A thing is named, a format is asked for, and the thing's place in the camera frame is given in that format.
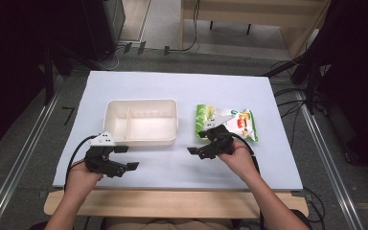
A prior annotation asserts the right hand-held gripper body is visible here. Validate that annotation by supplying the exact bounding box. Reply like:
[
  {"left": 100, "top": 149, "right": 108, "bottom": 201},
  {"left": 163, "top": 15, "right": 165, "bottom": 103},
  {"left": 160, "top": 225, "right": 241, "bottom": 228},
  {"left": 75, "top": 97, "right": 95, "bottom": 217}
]
[{"left": 196, "top": 114, "right": 238, "bottom": 161}]

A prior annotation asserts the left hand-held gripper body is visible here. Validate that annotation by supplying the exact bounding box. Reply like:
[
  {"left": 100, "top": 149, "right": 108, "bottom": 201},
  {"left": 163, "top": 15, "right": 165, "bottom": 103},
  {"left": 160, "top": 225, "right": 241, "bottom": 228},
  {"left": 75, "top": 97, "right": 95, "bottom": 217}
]
[{"left": 83, "top": 130, "right": 128, "bottom": 179}]

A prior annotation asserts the person's left hand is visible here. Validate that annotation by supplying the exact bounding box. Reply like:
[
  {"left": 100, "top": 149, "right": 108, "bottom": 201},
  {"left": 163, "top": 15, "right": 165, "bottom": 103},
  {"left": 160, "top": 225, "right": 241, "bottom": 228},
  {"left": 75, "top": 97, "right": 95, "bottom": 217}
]
[{"left": 64, "top": 158, "right": 105, "bottom": 196}]

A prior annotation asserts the person's right hand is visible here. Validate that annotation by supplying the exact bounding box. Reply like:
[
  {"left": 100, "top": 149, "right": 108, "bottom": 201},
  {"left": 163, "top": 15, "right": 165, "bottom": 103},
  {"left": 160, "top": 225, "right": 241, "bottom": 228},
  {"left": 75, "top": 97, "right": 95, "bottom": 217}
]
[{"left": 216, "top": 139, "right": 261, "bottom": 184}]

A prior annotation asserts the green snack packet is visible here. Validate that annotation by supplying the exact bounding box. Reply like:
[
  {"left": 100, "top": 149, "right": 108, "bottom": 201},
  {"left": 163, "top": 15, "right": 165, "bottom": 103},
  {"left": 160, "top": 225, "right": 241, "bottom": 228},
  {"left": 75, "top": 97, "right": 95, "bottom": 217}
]
[{"left": 195, "top": 103, "right": 259, "bottom": 143}]

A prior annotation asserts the white divided plastic container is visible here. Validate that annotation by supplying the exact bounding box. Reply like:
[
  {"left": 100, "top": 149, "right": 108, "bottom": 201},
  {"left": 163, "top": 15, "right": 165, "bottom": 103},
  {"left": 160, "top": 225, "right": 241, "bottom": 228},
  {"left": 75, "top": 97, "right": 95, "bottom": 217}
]
[{"left": 103, "top": 98, "right": 179, "bottom": 148}]

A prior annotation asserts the light wooden table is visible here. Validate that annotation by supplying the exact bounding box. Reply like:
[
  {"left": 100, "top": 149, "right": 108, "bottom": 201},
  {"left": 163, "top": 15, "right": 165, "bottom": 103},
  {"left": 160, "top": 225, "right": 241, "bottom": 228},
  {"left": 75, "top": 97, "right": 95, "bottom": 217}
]
[{"left": 43, "top": 187, "right": 310, "bottom": 220}]

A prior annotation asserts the person's beige clothing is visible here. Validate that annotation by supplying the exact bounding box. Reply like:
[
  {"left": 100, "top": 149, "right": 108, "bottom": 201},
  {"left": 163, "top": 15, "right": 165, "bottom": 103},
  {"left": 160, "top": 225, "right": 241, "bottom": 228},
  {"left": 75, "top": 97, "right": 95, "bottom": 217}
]
[{"left": 103, "top": 217, "right": 235, "bottom": 230}]

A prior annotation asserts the black metal stand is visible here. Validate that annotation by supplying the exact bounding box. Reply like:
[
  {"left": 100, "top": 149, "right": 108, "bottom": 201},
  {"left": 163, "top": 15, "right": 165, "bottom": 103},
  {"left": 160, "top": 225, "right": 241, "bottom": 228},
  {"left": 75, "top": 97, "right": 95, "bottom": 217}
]
[
  {"left": 263, "top": 47, "right": 322, "bottom": 116},
  {"left": 41, "top": 44, "right": 57, "bottom": 107}
]

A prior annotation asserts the black cabinet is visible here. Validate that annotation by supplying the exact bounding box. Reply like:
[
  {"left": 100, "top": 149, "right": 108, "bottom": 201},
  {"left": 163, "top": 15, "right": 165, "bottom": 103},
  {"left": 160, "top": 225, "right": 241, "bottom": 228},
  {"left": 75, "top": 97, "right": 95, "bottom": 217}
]
[{"left": 81, "top": 0, "right": 127, "bottom": 63}]

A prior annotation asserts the light wooden bench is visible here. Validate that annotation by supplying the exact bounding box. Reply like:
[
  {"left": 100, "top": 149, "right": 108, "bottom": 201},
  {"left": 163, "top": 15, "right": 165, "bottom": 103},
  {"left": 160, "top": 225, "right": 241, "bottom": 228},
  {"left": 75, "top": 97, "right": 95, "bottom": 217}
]
[{"left": 180, "top": 0, "right": 332, "bottom": 59}]

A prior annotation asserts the dark curtain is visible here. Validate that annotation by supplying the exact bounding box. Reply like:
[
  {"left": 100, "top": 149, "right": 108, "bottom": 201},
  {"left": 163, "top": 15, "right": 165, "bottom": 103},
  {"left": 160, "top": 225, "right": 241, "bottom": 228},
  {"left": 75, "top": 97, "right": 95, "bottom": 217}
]
[
  {"left": 0, "top": 0, "right": 87, "bottom": 157},
  {"left": 303, "top": 0, "right": 368, "bottom": 180}
]

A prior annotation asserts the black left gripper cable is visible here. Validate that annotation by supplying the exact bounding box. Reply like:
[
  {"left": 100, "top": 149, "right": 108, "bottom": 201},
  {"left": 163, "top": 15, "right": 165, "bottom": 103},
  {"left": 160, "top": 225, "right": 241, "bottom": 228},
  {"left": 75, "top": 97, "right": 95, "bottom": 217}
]
[{"left": 63, "top": 134, "right": 98, "bottom": 193}]

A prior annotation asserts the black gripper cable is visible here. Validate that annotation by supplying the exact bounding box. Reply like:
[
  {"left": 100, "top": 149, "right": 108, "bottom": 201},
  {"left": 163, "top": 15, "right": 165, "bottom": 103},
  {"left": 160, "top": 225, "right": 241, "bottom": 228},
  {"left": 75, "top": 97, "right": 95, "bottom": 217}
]
[
  {"left": 231, "top": 132, "right": 266, "bottom": 230},
  {"left": 63, "top": 134, "right": 98, "bottom": 193}
]

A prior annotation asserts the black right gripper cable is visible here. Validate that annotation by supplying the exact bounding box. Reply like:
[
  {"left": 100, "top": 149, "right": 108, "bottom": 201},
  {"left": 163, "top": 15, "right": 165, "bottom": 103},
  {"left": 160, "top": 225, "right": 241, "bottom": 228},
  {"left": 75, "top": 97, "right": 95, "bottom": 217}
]
[{"left": 231, "top": 132, "right": 266, "bottom": 230}]

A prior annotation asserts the aluminium floor rail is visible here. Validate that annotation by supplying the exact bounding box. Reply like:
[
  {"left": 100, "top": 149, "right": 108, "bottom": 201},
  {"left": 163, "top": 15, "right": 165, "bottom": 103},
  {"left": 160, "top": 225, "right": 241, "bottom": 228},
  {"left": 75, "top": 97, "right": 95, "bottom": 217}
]
[
  {"left": 0, "top": 76, "right": 65, "bottom": 230},
  {"left": 294, "top": 89, "right": 366, "bottom": 230}
]

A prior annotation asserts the bundle of black floor cables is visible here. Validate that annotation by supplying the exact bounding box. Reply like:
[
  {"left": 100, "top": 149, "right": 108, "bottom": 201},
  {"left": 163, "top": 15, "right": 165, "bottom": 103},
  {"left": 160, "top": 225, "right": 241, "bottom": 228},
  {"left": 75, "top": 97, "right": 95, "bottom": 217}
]
[{"left": 269, "top": 58, "right": 309, "bottom": 150}]

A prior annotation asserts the white floor cable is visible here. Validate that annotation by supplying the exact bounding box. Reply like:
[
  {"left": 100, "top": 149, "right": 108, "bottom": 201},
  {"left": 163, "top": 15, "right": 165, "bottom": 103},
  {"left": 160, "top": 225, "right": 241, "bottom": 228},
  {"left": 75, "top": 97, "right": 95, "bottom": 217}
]
[{"left": 94, "top": 46, "right": 122, "bottom": 72}]

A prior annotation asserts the black floor cable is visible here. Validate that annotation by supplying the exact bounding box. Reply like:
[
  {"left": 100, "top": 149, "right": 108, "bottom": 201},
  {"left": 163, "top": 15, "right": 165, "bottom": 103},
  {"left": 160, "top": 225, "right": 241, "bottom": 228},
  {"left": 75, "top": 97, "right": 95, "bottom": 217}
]
[{"left": 163, "top": 0, "right": 203, "bottom": 57}]

